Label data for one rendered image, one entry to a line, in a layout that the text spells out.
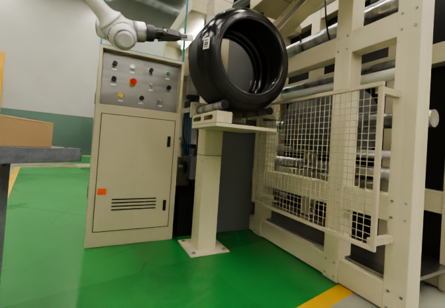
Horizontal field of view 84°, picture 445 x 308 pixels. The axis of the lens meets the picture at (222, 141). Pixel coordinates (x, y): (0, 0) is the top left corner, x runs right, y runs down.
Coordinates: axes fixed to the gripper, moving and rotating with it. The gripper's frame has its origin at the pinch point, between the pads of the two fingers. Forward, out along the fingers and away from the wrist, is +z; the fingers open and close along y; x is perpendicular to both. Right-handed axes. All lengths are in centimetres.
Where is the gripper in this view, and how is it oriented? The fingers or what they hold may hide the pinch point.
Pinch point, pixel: (186, 37)
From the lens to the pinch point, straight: 138.8
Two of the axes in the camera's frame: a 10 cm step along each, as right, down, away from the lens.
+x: 0.6, 10.0, 0.4
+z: 8.9, -0.7, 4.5
